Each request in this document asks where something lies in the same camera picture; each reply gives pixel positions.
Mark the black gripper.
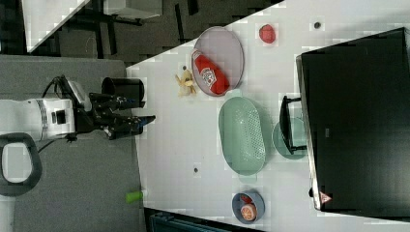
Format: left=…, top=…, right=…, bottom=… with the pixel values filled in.
left=74, top=93, right=156, bottom=140

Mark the green oval strainer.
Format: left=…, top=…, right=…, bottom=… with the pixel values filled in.
left=219, top=89, right=267, bottom=184

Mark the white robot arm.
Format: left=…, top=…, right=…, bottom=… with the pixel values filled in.
left=1, top=93, right=156, bottom=141

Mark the black cylinder container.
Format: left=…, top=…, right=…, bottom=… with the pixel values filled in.
left=102, top=77, right=145, bottom=102

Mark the yellow toy banana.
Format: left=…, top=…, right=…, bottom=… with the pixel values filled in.
left=175, top=68, right=196, bottom=97

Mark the green cylinder object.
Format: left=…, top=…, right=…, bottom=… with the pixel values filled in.
left=126, top=190, right=144, bottom=204

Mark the red ketchup bottle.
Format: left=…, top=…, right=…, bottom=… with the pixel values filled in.
left=191, top=48, right=230, bottom=96

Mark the grey round plate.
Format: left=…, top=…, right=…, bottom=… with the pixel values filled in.
left=193, top=26, right=245, bottom=90

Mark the small red toy in bowl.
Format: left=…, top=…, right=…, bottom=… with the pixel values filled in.
left=241, top=194, right=252, bottom=204

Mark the blue bowl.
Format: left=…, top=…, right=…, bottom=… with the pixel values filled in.
left=231, top=189, right=265, bottom=224

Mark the orange slice toy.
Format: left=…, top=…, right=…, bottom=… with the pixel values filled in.
left=241, top=204, right=257, bottom=221

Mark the red toy strawberry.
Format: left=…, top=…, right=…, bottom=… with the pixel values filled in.
left=259, top=24, right=277, bottom=44

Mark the green cup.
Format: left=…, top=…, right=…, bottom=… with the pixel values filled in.
left=272, top=118, right=308, bottom=160

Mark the black toaster oven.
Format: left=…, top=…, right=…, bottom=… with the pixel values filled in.
left=279, top=28, right=410, bottom=221

